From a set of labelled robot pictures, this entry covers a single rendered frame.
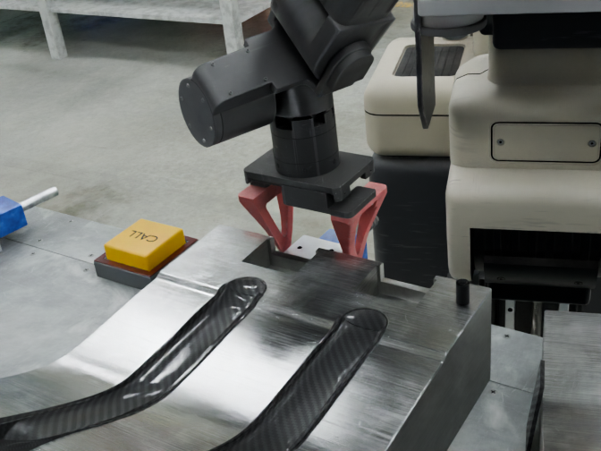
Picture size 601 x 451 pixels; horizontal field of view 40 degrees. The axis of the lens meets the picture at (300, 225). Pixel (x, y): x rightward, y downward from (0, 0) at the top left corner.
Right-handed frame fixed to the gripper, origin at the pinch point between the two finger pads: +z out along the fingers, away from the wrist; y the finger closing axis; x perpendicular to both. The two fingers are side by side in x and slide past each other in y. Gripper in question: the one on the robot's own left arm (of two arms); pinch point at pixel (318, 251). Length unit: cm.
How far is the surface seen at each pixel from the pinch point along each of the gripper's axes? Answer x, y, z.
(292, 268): -5.8, 1.2, -1.8
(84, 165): 126, -194, 83
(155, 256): -5.4, -16.4, 1.5
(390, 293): -5.5, 10.7, -1.7
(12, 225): -6.3, -37.8, 2.0
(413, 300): -5.5, 12.8, -1.5
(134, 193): 117, -159, 83
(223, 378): -21.9, 6.3, -3.6
